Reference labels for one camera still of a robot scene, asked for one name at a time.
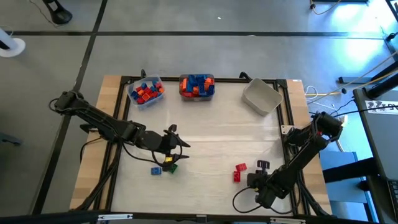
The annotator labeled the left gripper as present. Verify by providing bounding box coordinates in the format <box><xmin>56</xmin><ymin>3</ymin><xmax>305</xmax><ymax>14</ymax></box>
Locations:
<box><xmin>141</xmin><ymin>124</ymin><xmax>192</xmax><ymax>170</ymax></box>

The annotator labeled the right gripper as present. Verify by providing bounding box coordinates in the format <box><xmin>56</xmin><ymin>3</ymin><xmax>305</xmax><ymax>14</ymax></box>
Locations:
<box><xmin>246</xmin><ymin>159</ymin><xmax>280</xmax><ymax>210</ymax></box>

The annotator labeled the smoky grey plastic bin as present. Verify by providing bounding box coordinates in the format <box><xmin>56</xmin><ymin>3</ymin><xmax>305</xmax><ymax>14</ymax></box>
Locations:
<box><xmin>179</xmin><ymin>73</ymin><xmax>216</xmax><ymax>102</ymax></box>

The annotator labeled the clear plastic bin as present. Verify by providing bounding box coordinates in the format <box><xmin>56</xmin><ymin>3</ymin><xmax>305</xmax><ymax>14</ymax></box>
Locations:
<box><xmin>126</xmin><ymin>73</ymin><xmax>165</xmax><ymax>110</ymax></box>

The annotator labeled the white plastic bin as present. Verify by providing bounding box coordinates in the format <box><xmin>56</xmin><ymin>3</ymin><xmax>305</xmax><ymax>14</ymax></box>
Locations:
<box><xmin>241</xmin><ymin>77</ymin><xmax>284</xmax><ymax>118</ymax></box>

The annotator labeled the black equipment desk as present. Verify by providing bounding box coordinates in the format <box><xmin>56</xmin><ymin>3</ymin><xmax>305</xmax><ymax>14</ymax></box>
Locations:
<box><xmin>353</xmin><ymin>86</ymin><xmax>398</xmax><ymax>224</ymax></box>

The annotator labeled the black beam stand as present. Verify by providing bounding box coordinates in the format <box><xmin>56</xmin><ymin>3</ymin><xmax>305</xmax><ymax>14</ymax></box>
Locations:
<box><xmin>338</xmin><ymin>60</ymin><xmax>398</xmax><ymax>99</ymax></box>

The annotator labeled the black floor stand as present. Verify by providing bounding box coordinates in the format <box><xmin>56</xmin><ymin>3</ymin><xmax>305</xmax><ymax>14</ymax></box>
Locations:
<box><xmin>42</xmin><ymin>0</ymin><xmax>73</xmax><ymax>26</ymax></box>

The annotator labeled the white floor stand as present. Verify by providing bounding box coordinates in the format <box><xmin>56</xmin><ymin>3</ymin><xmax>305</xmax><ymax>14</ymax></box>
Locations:
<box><xmin>0</xmin><ymin>27</ymin><xmax>27</xmax><ymax>58</ymax></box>

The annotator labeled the silver frame bracket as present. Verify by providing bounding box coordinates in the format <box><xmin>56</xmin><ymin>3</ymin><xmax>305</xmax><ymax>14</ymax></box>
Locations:
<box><xmin>97</xmin><ymin>213</ymin><xmax>134</xmax><ymax>222</ymax></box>
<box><xmin>269</xmin><ymin>217</ymin><xmax>307</xmax><ymax>224</ymax></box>

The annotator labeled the black aluminium table frame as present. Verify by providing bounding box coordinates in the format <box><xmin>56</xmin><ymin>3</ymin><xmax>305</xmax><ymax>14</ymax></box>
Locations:
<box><xmin>70</xmin><ymin>68</ymin><xmax>335</xmax><ymax>220</ymax></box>

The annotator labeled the white cable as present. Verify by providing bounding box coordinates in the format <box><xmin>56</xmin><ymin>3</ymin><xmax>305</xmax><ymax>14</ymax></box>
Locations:
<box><xmin>304</xmin><ymin>85</ymin><xmax>320</xmax><ymax>100</ymax></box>

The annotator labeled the yellow floor cable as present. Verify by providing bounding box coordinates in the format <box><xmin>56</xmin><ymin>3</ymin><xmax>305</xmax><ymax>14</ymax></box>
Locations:
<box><xmin>306</xmin><ymin>70</ymin><xmax>398</xmax><ymax>97</ymax></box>

